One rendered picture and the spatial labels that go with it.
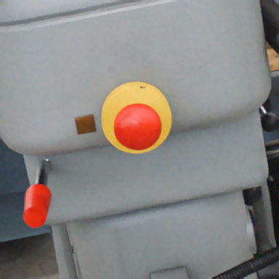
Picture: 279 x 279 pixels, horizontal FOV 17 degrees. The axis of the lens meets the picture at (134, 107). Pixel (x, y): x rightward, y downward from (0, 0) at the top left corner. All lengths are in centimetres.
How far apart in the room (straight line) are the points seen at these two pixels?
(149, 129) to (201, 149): 17
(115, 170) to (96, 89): 14
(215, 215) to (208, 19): 27
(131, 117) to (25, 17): 13
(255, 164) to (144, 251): 16
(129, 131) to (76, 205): 19
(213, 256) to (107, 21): 33
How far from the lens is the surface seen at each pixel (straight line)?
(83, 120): 82
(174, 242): 100
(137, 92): 79
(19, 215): 508
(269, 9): 93
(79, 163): 93
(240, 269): 90
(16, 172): 552
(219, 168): 94
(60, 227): 149
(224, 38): 81
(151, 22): 80
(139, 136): 77
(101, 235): 100
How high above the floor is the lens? 198
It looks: 15 degrees down
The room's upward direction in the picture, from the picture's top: 11 degrees counter-clockwise
